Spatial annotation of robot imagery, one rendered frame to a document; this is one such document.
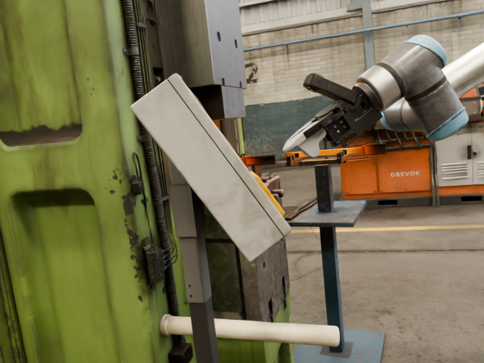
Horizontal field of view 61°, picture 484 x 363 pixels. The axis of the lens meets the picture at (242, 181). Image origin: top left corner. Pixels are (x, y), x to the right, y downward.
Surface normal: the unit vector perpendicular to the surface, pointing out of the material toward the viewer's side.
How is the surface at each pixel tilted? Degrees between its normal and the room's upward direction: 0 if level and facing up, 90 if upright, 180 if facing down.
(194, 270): 90
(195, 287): 90
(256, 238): 90
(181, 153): 90
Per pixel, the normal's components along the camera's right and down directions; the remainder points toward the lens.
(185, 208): -0.33, 0.17
